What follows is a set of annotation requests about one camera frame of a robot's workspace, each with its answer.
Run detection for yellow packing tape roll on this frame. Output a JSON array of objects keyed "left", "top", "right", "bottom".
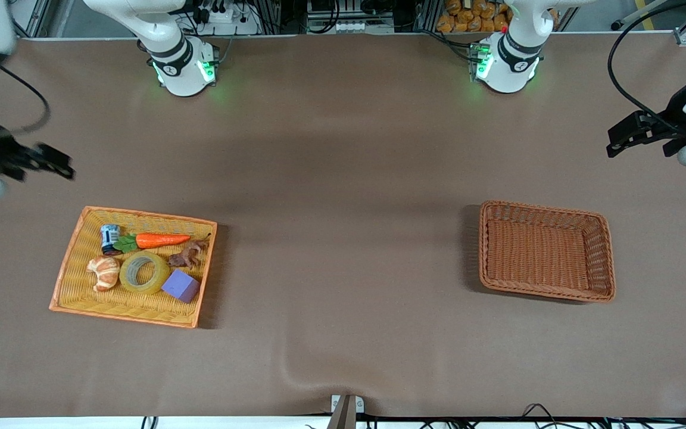
[{"left": 119, "top": 251, "right": 172, "bottom": 296}]

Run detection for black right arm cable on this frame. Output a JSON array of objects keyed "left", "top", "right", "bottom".
[{"left": 0, "top": 64, "right": 52, "bottom": 135}]

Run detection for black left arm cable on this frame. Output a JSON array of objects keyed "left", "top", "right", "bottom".
[{"left": 607, "top": 0, "right": 686, "bottom": 139}]

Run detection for white power strip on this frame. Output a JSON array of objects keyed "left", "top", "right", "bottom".
[{"left": 199, "top": 5, "right": 261, "bottom": 36}]

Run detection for yellow woven tray basket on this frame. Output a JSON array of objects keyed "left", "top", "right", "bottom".
[{"left": 49, "top": 206, "right": 218, "bottom": 329}]

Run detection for toy croissant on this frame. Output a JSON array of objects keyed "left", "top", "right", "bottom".
[{"left": 86, "top": 256, "right": 121, "bottom": 293}]

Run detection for brown toy horse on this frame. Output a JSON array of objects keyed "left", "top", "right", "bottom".
[{"left": 167, "top": 233, "right": 212, "bottom": 269}]

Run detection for black cables along table edge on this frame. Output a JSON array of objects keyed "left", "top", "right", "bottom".
[{"left": 355, "top": 403, "right": 686, "bottom": 429}]

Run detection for pile of orange bread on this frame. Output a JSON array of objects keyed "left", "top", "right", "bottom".
[{"left": 436, "top": 0, "right": 512, "bottom": 34}]

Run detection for purple foam block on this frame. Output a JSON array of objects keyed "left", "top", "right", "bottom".
[{"left": 161, "top": 269, "right": 201, "bottom": 304}]

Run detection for small blue white can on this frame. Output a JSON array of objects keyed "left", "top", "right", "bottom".
[{"left": 100, "top": 223, "right": 122, "bottom": 256}]

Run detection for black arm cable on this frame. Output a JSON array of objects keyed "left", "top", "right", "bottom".
[
  {"left": 607, "top": 0, "right": 686, "bottom": 139},
  {"left": 0, "top": 64, "right": 52, "bottom": 135}
]

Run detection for orange toy carrot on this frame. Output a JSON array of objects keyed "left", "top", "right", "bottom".
[{"left": 113, "top": 232, "right": 192, "bottom": 253}]

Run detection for brown wicker basket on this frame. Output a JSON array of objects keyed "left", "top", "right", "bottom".
[{"left": 478, "top": 200, "right": 616, "bottom": 303}]

